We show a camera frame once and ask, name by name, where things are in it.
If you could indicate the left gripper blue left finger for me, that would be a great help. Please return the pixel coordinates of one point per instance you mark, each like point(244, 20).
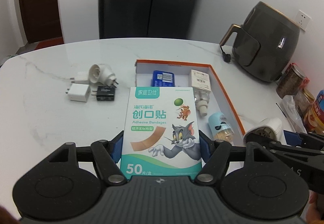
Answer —
point(116, 146)

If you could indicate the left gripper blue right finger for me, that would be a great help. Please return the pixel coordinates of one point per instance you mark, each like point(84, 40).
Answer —
point(207, 146)

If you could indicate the blue toothpick jar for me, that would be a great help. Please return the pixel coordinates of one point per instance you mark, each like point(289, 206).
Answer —
point(220, 127)

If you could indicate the teal adhesive bandage box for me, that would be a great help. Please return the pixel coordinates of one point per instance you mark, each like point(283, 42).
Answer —
point(161, 135)

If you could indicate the white plug-in vaporizer front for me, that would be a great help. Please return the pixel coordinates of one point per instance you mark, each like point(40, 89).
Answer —
point(268, 128)

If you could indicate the white plug-in vaporizer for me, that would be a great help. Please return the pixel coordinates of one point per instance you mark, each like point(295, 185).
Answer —
point(268, 128)
point(103, 74)

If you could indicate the black USB charger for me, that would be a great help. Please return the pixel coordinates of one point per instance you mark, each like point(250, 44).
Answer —
point(104, 93)

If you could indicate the white USB charger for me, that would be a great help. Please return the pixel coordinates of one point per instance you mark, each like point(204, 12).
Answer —
point(78, 92)

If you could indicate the white barcode product box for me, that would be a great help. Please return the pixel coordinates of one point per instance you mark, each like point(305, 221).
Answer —
point(200, 80)

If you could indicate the white cube charger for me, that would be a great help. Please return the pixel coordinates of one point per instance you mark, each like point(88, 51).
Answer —
point(80, 78)

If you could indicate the blue rectangular box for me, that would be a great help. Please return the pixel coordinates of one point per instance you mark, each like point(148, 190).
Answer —
point(162, 79)

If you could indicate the person's right hand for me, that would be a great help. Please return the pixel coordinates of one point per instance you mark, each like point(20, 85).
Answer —
point(313, 216)

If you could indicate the red yellow snack can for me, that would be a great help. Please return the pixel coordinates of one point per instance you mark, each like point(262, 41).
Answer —
point(314, 118)

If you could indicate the glass jar with granules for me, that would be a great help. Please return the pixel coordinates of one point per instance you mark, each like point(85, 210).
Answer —
point(292, 80)

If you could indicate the dark grey air fryer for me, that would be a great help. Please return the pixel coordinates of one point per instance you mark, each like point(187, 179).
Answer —
point(265, 42)

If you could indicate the red doormat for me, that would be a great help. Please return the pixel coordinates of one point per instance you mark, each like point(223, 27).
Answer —
point(50, 43)

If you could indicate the white wall socket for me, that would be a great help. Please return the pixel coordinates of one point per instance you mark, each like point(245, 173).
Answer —
point(303, 20)

